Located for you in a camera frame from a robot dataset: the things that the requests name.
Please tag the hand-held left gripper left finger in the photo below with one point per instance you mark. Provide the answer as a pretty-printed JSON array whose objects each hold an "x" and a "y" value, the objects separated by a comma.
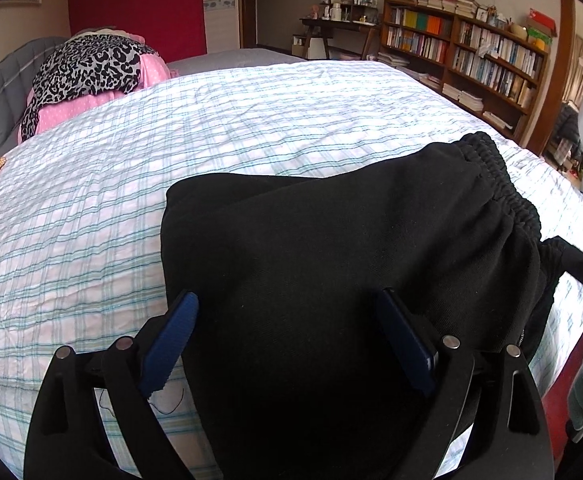
[{"x": 169, "y": 345}]

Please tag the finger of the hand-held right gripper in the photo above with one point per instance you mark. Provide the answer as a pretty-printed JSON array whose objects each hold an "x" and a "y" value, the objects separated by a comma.
[{"x": 579, "y": 265}]

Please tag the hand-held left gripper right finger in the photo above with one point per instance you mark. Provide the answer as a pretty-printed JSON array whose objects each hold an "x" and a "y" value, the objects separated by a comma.
[{"x": 406, "y": 345}]

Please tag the black pants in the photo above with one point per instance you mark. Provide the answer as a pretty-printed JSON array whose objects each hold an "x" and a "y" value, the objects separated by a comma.
[{"x": 351, "y": 285}]

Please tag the bed with plaid sheet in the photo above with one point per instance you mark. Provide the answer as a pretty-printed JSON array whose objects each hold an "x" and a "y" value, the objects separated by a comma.
[{"x": 121, "y": 200}]

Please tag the loose stacks of books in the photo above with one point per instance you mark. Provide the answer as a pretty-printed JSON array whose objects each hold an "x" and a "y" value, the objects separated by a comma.
[{"x": 466, "y": 100}]

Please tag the wooden bookshelf with books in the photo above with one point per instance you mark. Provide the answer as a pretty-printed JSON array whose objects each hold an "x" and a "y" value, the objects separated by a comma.
[{"x": 471, "y": 50}]

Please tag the pink pillow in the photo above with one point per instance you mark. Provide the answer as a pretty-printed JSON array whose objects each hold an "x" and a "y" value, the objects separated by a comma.
[{"x": 152, "y": 67}]

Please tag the grey bed cover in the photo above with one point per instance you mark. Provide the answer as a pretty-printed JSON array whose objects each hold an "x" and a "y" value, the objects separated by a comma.
[{"x": 231, "y": 60}]

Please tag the leopard print cloth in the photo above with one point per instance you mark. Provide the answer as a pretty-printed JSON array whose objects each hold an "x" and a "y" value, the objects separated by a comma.
[{"x": 91, "y": 62}]

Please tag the grey padded headboard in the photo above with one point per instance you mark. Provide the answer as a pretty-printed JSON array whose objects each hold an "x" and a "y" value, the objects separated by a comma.
[{"x": 1, "y": 90}]

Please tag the wooden and white wardrobe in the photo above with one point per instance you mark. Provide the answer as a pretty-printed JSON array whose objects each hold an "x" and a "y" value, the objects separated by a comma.
[{"x": 221, "y": 25}]

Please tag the wooden desk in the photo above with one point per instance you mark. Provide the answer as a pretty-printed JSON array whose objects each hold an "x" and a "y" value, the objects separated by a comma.
[{"x": 341, "y": 25}]

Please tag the red upright mattress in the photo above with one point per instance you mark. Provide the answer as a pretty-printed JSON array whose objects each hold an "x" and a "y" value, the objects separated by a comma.
[{"x": 141, "y": 10}]

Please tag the wooden door frame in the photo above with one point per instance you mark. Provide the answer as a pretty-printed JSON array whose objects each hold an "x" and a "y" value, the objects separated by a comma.
[{"x": 554, "y": 70}]

